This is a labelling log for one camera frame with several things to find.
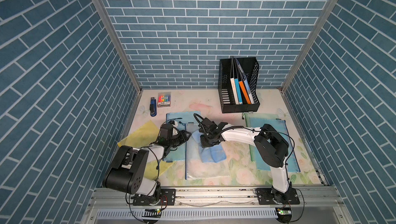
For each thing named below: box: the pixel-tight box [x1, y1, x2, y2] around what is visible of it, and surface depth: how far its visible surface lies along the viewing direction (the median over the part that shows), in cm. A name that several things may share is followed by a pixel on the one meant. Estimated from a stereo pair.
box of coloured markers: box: [157, 91, 172, 108], surface depth 114 cm
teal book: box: [234, 78, 243, 105], surface depth 96 cm
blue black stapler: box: [149, 97, 157, 118], surface depth 107 cm
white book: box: [229, 77, 240, 105], surface depth 95 cm
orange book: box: [238, 80, 252, 105], surface depth 96 cm
